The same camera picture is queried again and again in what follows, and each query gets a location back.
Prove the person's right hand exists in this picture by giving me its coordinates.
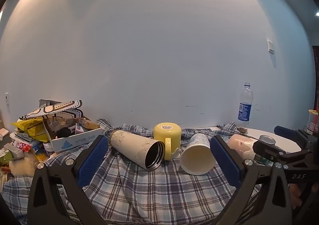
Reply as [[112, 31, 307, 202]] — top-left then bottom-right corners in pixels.
[[288, 183, 303, 210]]

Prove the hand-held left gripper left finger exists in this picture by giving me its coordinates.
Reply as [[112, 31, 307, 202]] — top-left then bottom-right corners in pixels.
[[27, 135, 109, 225]]

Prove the white cardboard box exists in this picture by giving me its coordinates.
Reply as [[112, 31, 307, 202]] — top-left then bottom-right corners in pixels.
[[42, 117, 103, 152]]

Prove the jar with yellow lid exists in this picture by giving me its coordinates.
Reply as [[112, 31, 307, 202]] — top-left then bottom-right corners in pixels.
[[307, 109, 319, 134]]

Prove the pile of snack packets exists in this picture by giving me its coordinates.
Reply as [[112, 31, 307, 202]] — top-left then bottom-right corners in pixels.
[[0, 128, 54, 173]]

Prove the yellow snack bag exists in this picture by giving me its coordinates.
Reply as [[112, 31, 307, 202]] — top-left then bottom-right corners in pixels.
[[11, 118, 50, 143]]

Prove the pink cup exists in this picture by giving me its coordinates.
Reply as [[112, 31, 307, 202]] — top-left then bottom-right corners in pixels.
[[227, 134, 258, 161]]

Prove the yellow mug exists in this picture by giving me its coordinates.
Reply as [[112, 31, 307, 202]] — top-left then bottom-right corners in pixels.
[[154, 122, 182, 161]]

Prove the cream floral thermos tumbler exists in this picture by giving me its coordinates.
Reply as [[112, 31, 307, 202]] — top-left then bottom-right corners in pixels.
[[109, 129, 165, 171]]

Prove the white paper cup blue pattern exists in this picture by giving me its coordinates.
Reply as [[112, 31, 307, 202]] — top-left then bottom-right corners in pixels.
[[180, 133, 217, 175]]

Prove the cream fluffy cloth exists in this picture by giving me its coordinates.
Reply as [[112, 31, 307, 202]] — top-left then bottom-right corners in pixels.
[[10, 156, 36, 176]]

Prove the metal can green label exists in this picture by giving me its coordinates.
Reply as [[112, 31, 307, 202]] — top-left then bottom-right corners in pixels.
[[255, 135, 276, 166]]

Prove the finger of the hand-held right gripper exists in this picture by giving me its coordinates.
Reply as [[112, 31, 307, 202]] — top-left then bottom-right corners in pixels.
[[274, 126, 304, 150], [252, 140, 287, 164]]

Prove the clear plastic water bottle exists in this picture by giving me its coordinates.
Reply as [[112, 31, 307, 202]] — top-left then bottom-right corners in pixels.
[[237, 82, 254, 128]]

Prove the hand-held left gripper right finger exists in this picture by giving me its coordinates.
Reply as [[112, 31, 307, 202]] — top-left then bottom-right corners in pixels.
[[210, 136, 292, 225]]

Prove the blue plaid cloth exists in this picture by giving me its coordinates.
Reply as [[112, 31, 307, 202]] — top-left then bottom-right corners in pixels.
[[2, 118, 262, 225]]

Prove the patterned cardboard sheet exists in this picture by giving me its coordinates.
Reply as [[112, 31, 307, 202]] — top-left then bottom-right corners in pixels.
[[19, 100, 84, 121]]

